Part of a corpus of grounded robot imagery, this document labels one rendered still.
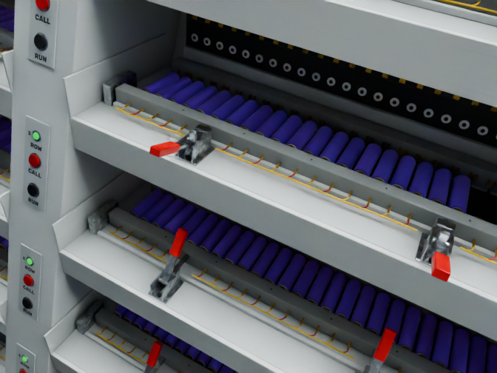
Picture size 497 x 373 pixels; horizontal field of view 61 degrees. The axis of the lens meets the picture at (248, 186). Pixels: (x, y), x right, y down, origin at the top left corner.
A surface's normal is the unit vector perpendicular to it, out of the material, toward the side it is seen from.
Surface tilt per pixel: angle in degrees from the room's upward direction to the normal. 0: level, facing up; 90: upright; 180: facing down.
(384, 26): 107
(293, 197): 17
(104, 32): 90
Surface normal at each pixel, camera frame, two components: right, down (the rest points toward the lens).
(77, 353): 0.11, -0.77
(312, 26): -0.46, 0.52
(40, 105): -0.40, 0.28
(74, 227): 0.88, 0.37
